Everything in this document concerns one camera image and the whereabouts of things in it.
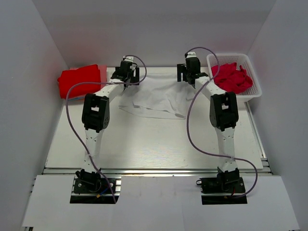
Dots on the crumpled magenta t shirt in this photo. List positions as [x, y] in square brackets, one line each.
[233, 79]

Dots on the folded blue t shirt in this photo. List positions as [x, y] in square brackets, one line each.
[76, 98]

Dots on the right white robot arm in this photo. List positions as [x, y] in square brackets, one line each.
[223, 109]

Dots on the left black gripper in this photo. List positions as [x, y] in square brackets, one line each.
[135, 80]

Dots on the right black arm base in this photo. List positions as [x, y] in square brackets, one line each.
[224, 182]

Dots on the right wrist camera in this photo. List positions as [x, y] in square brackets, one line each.
[190, 54]

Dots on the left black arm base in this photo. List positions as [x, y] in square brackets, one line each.
[92, 182]

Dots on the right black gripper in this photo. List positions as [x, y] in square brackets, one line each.
[181, 68]

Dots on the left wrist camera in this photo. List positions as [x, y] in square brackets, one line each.
[128, 59]

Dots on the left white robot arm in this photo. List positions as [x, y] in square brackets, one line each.
[96, 110]

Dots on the folded red t shirt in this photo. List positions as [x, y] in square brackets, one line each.
[68, 78]

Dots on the white plastic basket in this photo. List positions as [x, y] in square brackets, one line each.
[215, 61]

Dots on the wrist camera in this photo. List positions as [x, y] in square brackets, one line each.
[128, 59]
[190, 54]

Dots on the white t shirt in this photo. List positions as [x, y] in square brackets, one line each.
[158, 96]

